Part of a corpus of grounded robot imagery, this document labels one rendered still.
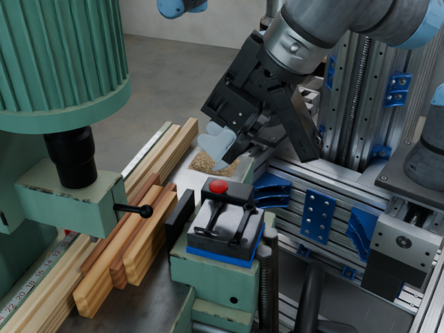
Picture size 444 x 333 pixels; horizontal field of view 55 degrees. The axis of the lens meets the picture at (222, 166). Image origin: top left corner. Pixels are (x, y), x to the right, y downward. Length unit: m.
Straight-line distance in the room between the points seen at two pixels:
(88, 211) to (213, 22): 3.59
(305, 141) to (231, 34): 3.55
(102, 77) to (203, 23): 3.69
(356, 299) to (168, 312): 1.03
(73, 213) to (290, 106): 0.33
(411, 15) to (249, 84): 0.20
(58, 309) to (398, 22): 0.57
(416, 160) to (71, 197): 0.80
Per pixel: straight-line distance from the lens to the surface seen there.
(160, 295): 0.68
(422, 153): 1.09
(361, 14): 0.50
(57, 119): 0.48
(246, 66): 0.53
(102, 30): 0.48
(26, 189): 0.65
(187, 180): 0.88
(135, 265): 0.66
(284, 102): 0.54
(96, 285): 0.65
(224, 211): 0.66
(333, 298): 1.58
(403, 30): 0.55
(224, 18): 4.06
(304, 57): 0.50
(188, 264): 0.65
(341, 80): 1.17
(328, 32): 0.49
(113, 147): 2.70
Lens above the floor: 1.44
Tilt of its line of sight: 36 degrees down
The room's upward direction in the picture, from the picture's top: straight up
